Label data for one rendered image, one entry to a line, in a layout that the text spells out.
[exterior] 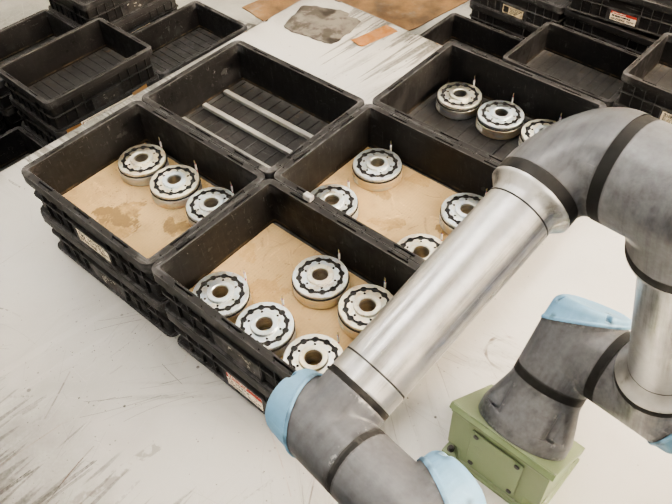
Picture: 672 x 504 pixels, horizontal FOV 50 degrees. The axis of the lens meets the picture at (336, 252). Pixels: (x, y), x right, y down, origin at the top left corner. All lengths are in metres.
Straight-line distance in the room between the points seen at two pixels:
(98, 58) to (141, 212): 1.23
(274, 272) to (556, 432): 0.57
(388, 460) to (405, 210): 0.86
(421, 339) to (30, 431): 0.90
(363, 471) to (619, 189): 0.35
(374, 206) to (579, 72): 1.41
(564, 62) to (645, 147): 2.03
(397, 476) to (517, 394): 0.51
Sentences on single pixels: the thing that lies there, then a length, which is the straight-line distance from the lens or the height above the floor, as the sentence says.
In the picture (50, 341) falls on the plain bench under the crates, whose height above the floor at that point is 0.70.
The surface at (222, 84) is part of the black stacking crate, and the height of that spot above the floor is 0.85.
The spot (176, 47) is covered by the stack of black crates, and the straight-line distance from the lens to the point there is 2.86.
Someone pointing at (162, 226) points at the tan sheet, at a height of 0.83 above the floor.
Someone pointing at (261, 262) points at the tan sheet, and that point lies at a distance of 1.36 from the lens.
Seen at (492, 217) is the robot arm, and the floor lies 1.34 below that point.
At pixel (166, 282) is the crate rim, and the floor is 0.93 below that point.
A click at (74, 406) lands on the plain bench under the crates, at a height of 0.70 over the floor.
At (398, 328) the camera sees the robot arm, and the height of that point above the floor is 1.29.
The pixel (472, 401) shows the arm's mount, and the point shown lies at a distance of 1.19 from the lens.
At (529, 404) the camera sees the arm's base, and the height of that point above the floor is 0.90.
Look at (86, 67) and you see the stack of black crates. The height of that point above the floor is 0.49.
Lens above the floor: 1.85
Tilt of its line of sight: 48 degrees down
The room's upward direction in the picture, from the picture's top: 3 degrees counter-clockwise
